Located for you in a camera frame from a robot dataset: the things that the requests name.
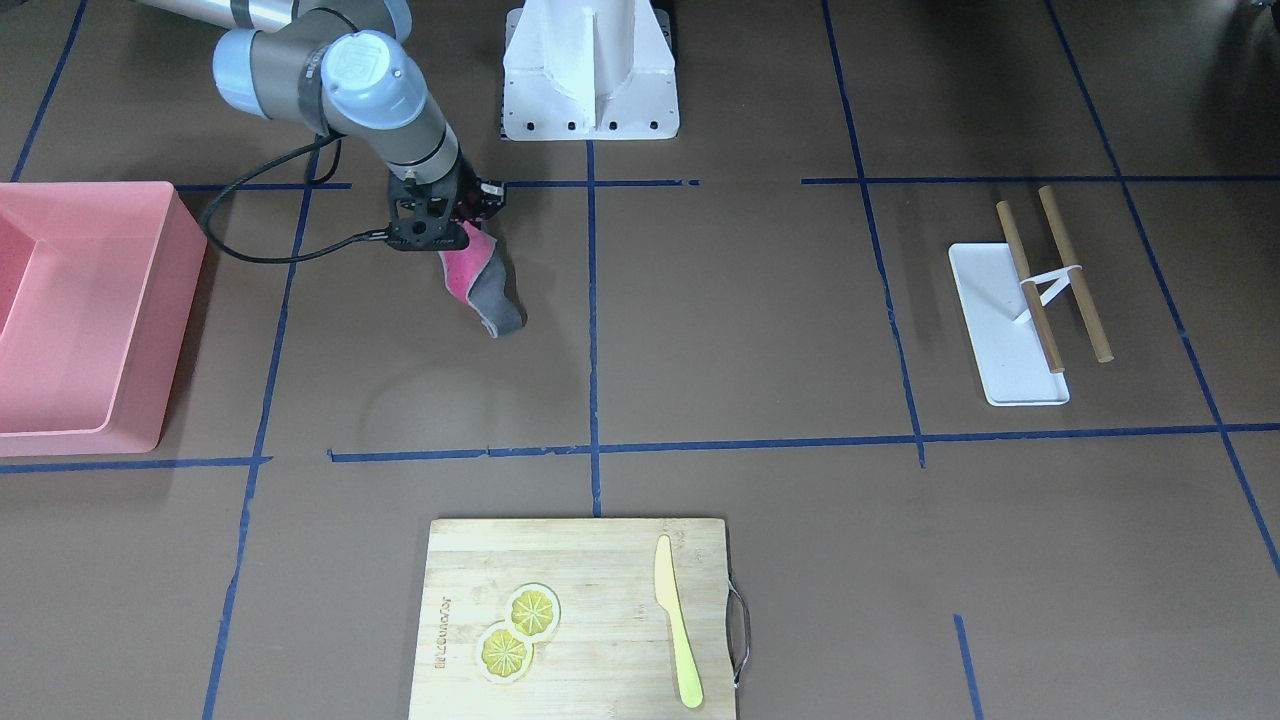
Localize lemon slice near board centre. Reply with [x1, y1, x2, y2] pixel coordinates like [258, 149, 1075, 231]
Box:
[475, 623, 536, 684]

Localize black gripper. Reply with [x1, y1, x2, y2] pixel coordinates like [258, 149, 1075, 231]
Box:
[404, 160, 506, 225]

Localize lemon slice near board edge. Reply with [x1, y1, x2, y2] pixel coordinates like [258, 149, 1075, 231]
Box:
[506, 582, 561, 644]

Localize black braided camera cable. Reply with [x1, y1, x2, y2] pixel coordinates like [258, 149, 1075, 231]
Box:
[198, 135, 396, 266]

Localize bamboo cutting board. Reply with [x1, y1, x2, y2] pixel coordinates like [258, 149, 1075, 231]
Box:
[407, 518, 739, 719]

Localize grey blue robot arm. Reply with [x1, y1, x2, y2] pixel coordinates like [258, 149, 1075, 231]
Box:
[159, 1, 506, 223]

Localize yellow plastic knife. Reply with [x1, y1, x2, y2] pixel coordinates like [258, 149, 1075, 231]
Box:
[653, 534, 705, 708]

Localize pink grey cleaning cloth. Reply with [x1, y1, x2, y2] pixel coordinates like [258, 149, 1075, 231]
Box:
[439, 222, 525, 340]

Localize pink plastic bin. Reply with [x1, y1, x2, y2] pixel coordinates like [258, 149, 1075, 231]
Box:
[1, 181, 207, 457]

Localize white tray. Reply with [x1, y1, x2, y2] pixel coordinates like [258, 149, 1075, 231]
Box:
[948, 243, 1070, 407]

